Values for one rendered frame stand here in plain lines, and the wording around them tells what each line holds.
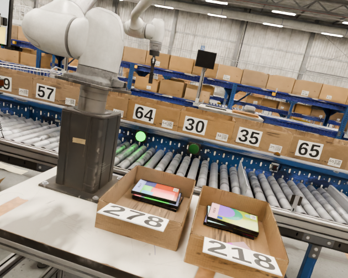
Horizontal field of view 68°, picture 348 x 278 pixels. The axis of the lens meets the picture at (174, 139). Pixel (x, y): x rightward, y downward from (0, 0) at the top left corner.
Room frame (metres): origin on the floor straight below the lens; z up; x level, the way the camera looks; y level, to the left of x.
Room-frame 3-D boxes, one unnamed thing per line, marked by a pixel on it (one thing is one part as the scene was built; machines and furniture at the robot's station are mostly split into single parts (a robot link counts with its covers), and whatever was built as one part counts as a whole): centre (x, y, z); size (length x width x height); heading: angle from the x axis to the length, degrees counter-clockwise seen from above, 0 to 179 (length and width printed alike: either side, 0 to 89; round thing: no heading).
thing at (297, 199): (1.18, -0.64, 0.78); 0.05 x 0.01 x 0.11; 83
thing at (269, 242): (0.83, -0.27, 0.80); 0.38 x 0.28 x 0.10; 171
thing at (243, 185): (1.47, -0.44, 0.76); 0.46 x 0.01 x 0.09; 173
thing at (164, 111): (2.01, 0.17, 0.96); 0.39 x 0.29 x 0.17; 83
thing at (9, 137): (1.65, 0.94, 0.72); 0.52 x 0.05 x 0.05; 173
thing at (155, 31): (1.95, 0.28, 1.56); 0.13 x 0.11 x 0.16; 85
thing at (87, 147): (1.04, 0.35, 0.91); 0.26 x 0.26 x 0.33; 80
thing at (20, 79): (2.16, 1.33, 0.96); 0.39 x 0.29 x 0.17; 82
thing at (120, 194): (0.91, 0.03, 0.80); 0.38 x 0.28 x 0.10; 171
